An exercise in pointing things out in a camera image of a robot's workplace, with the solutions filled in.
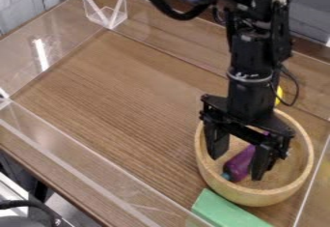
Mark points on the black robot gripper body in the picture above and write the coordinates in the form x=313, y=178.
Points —
x=246, y=113

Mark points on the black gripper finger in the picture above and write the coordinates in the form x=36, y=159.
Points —
x=216, y=138
x=262, y=161

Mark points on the purple toy eggplant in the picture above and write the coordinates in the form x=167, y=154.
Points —
x=235, y=168

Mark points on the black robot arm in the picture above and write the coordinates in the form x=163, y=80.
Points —
x=259, y=42

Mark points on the brown wooden bowl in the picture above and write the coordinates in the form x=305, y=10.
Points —
x=281, y=182

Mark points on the yellow toy lemon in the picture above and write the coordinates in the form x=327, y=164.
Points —
x=279, y=94

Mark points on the green cloth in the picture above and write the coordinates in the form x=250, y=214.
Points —
x=222, y=213

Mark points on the black metal stand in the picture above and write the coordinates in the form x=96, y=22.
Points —
x=23, y=198

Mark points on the clear acrylic corner bracket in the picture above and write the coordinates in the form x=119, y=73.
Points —
x=107, y=17

